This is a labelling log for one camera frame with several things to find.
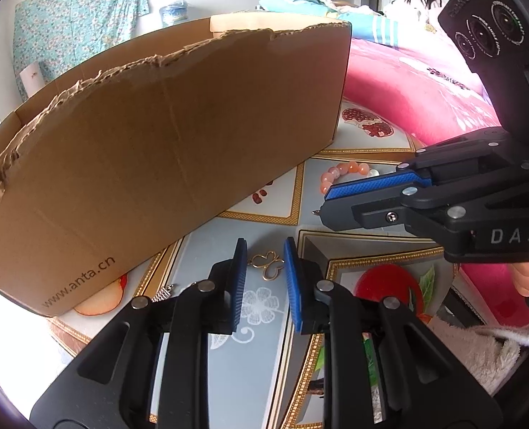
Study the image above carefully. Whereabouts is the large gold butterfly pendant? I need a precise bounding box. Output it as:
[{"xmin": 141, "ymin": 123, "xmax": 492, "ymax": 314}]
[{"xmin": 248, "ymin": 250, "xmax": 284, "ymax": 282}]

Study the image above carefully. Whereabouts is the brown cardboard box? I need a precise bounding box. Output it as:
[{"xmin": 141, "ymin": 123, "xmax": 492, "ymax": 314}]
[{"xmin": 0, "ymin": 12, "xmax": 351, "ymax": 317}]

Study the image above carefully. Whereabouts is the pink bead bracelet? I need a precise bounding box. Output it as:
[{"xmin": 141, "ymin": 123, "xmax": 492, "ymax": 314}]
[{"xmin": 318, "ymin": 161, "xmax": 380, "ymax": 196}]

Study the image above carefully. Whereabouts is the light blue pillow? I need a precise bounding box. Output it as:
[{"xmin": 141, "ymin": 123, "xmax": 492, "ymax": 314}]
[{"xmin": 259, "ymin": 0, "xmax": 399, "ymax": 49}]

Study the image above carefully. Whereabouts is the blue water bottle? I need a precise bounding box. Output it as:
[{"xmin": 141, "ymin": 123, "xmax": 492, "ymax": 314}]
[{"xmin": 159, "ymin": 0, "xmax": 188, "ymax": 27}]

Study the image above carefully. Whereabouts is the rolled pink paper tube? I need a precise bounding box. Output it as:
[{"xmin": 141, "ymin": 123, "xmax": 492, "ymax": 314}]
[{"xmin": 19, "ymin": 61, "xmax": 45, "ymax": 98}]

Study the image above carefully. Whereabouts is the floral teal wall cloth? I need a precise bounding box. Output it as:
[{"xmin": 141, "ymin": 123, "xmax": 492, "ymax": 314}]
[{"xmin": 13, "ymin": 0, "xmax": 150, "ymax": 98}]

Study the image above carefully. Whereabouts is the white fluffy sleeve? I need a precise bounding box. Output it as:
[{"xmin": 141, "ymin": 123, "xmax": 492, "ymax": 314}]
[{"xmin": 427, "ymin": 318, "xmax": 529, "ymax": 395}]

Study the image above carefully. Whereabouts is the fruit pattern tablecloth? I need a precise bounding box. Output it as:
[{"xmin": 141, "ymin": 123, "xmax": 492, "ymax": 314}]
[{"xmin": 49, "ymin": 101, "xmax": 466, "ymax": 428}]

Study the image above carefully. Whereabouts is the pink bed quilt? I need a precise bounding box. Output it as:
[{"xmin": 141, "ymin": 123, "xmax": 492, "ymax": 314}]
[{"xmin": 344, "ymin": 40, "xmax": 529, "ymax": 326}]

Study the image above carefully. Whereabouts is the black white plush toy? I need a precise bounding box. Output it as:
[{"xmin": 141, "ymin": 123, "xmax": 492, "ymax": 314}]
[{"xmin": 391, "ymin": 0, "xmax": 443, "ymax": 23}]

